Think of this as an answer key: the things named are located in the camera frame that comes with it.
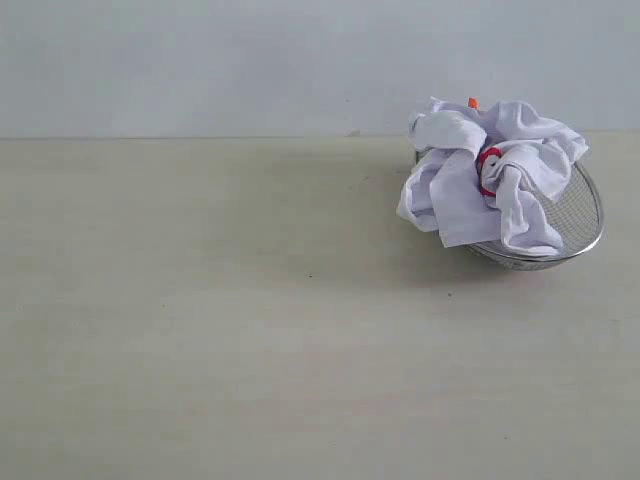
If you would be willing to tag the metal wire mesh basket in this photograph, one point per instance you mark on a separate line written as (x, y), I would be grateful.
(578, 217)

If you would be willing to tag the white t-shirt red lettering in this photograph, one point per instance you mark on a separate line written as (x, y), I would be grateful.
(483, 176)

